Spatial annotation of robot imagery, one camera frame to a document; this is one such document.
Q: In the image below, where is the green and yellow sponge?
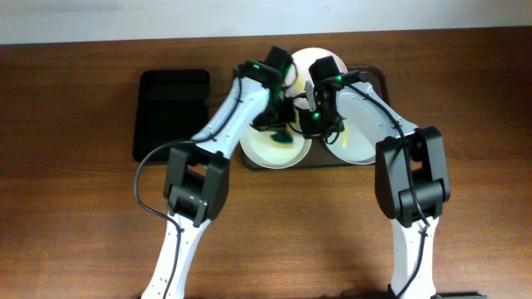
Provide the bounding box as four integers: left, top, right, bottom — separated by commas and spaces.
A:
269, 130, 293, 148

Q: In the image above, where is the light blue round plate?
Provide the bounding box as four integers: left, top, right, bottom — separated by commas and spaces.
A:
325, 120, 375, 165

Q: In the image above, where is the pink round plate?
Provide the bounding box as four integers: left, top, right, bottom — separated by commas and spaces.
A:
285, 47, 348, 97

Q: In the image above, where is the white round plate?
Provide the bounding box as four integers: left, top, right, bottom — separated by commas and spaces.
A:
240, 127, 312, 169

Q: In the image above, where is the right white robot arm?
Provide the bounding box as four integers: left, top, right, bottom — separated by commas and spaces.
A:
299, 56, 451, 298

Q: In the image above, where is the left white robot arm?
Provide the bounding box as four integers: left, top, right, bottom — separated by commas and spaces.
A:
141, 47, 295, 298

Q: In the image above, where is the dark brown serving tray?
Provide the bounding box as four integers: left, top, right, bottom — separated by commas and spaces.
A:
234, 64, 392, 171

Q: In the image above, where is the black rectangular tray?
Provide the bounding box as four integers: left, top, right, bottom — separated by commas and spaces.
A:
132, 69, 210, 162

